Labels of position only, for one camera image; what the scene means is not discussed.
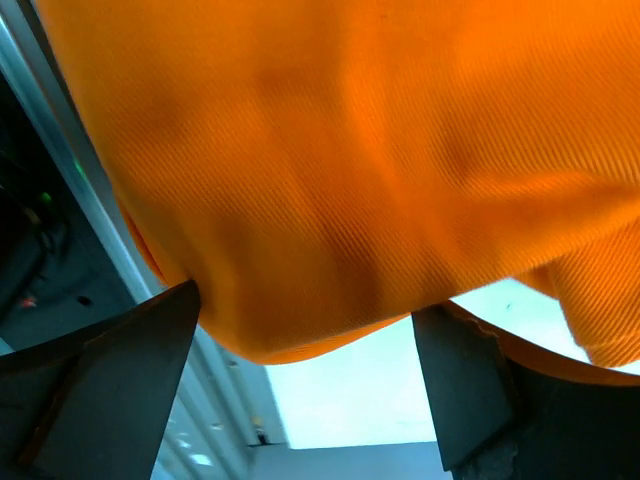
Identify orange trousers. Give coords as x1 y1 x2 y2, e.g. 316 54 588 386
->
36 1 639 367

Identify aluminium rail frame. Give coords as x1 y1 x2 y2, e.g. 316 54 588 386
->
1 1 287 479

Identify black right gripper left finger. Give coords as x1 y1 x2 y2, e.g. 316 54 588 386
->
1 281 201 479

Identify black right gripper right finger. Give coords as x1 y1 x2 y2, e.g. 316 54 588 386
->
412 302 639 479

